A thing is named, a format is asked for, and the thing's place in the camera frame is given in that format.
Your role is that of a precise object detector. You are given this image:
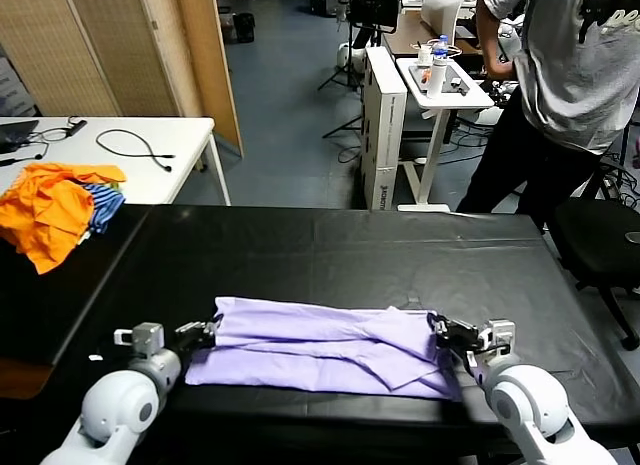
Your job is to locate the thin black cable with adapter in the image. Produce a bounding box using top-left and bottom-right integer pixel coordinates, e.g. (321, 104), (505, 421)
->
(24, 117), (89, 161)

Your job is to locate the black monitor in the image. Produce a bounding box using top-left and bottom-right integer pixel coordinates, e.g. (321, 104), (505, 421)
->
(347, 0), (401, 35)

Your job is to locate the white round device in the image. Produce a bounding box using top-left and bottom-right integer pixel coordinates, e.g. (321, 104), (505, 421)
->
(334, 42), (369, 72)

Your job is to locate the grey tray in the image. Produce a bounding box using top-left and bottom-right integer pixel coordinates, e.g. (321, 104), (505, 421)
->
(407, 64), (474, 97)

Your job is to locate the thick black cable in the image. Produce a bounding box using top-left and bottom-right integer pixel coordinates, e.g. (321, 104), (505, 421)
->
(94, 129), (175, 174)

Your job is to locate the black office chair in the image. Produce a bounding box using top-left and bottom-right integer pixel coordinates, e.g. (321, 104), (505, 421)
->
(542, 157), (640, 351)

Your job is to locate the person in grey t-shirt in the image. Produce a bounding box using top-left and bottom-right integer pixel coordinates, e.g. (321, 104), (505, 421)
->
(454, 0), (640, 231)

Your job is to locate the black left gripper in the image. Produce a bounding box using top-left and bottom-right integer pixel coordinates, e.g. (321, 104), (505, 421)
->
(172, 312), (225, 359)

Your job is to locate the black laptop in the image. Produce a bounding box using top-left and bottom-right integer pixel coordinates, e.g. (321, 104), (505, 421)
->
(0, 119), (40, 154)

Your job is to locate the lavender t-shirt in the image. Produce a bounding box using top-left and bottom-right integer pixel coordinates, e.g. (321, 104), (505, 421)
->
(184, 296), (464, 402)

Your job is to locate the orange garment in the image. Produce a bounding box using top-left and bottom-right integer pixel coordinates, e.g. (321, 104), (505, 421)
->
(0, 163), (127, 276)

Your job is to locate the wooden folding partition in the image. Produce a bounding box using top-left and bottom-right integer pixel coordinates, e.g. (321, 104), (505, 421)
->
(0, 0), (246, 160)

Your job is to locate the wooden side table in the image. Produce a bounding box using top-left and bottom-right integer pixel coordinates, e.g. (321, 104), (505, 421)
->
(0, 359), (54, 401)

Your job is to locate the blue striped garment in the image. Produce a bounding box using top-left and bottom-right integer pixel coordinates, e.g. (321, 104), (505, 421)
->
(79, 182), (126, 236)

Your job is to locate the small white standing desk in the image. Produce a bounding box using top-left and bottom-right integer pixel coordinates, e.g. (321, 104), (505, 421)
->
(394, 57), (495, 214)

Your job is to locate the black tripod stand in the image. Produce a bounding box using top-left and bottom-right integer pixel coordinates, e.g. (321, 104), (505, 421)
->
(318, 22), (366, 94)

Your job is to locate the large black table cover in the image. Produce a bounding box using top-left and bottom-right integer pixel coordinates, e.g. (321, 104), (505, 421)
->
(47, 204), (640, 459)

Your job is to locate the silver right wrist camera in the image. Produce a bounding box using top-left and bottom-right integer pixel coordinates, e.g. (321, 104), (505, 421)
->
(478, 318), (517, 359)

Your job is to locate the white table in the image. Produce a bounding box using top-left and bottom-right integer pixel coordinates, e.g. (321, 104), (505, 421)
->
(0, 116), (232, 207)

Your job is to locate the white curved machine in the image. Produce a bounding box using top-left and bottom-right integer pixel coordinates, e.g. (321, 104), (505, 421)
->
(422, 0), (479, 47)

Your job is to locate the small black table cover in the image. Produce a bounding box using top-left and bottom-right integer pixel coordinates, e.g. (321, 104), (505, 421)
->
(0, 204), (151, 369)

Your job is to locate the brown wooden desk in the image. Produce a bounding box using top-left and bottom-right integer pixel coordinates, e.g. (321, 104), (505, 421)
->
(382, 12), (489, 61)

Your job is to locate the tall white cardboard box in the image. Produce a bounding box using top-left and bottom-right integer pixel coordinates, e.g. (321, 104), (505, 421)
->
(359, 45), (409, 212)

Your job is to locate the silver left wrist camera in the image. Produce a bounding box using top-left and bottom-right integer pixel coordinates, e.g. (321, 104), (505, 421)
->
(113, 322), (165, 357)

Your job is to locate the black trash bin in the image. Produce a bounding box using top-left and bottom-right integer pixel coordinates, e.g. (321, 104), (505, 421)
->
(232, 13), (256, 44)

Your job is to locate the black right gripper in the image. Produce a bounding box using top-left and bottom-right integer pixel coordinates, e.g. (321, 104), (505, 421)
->
(426, 312), (486, 359)

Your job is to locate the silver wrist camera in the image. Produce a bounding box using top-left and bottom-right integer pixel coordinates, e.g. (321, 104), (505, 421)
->
(478, 318), (517, 359)
(113, 322), (165, 357)

